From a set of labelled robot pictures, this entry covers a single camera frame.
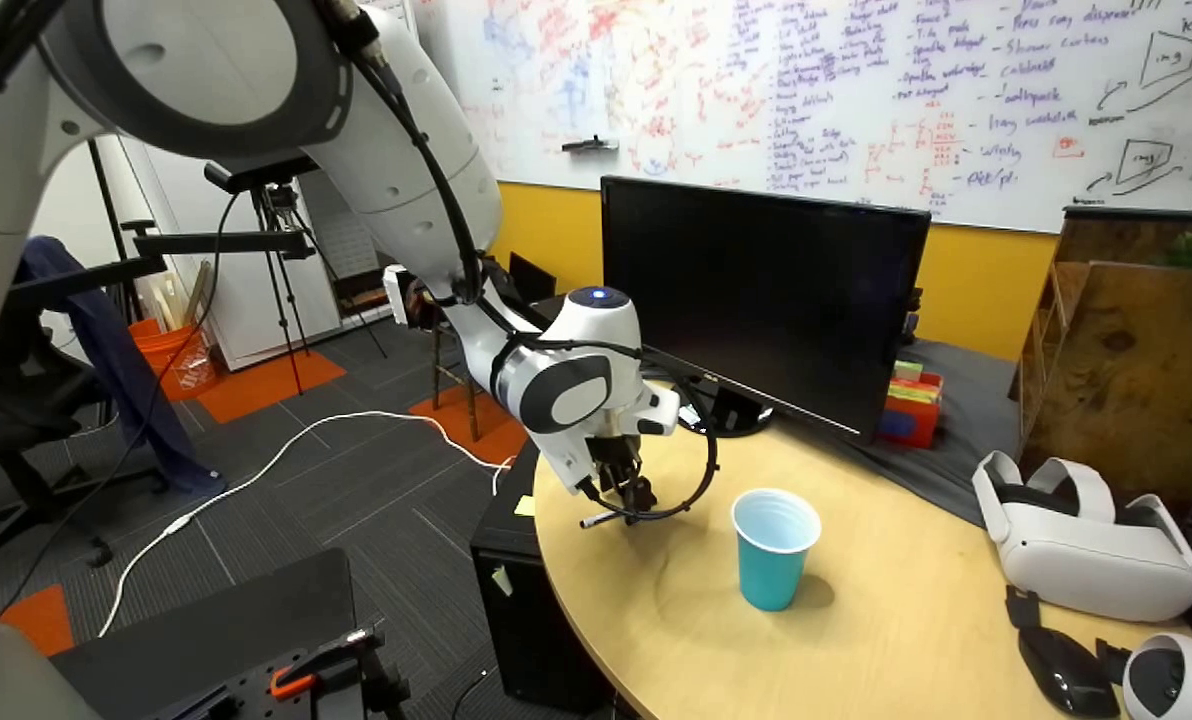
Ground black whiteboard eraser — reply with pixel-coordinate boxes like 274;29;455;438
555;132;626;158

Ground black clamp orange handle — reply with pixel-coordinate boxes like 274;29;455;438
190;627;414;720

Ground black mounting plate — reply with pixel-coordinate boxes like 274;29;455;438
48;543;370;720

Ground colourful stacked toy blocks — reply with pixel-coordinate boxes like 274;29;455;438
871;356;950;453

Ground dark blue jacket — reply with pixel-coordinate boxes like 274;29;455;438
13;235;230;495

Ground round black monitor stand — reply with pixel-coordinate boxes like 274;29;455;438
676;379;780;445

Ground black computer monitor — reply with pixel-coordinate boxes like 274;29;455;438
600;172;936;445

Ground black office chair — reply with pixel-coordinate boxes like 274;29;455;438
0;235;171;593

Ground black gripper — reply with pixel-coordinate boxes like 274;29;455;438
581;429;664;524

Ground black camera tripod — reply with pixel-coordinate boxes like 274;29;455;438
120;150;328;402

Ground black cabinet under table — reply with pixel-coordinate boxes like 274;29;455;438
467;445;621;714

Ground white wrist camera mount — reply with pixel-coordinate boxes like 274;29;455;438
634;377;687;438

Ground whiteboard with handwriting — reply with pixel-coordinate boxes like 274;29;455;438
409;0;1192;235

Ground brown cardboard box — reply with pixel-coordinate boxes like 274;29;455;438
1011;203;1192;515

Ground white VR headset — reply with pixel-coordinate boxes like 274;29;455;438
967;447;1192;627

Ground light blue plastic cup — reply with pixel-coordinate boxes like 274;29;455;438
729;483;825;617

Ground orange floor mat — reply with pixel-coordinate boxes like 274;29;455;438
409;383;532;471
0;581;79;661
131;314;354;429

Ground black VR controller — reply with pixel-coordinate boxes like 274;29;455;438
1003;583;1131;720

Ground white VR controller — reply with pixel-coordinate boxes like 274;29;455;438
1118;627;1192;720

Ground white floor cable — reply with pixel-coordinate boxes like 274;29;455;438
91;402;516;640

